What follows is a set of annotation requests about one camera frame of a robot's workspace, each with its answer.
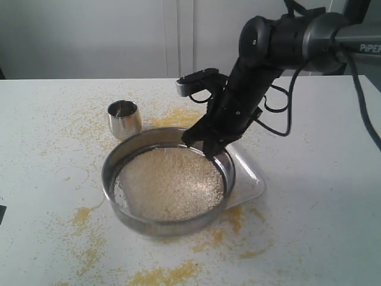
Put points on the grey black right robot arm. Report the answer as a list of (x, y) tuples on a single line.
[(317, 41)]

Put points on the white plastic tray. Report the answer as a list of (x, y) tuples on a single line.
[(249, 183)]

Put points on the round stainless steel sieve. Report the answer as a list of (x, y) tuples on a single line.
[(147, 141)]

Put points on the stainless steel cup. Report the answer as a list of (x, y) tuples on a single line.
[(124, 119)]

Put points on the grain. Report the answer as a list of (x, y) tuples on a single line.
[(169, 184)]

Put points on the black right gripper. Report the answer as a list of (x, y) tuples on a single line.
[(229, 114)]

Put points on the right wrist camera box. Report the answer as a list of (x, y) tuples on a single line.
[(207, 79)]

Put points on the black vertical post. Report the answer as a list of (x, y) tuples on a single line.
[(356, 10)]

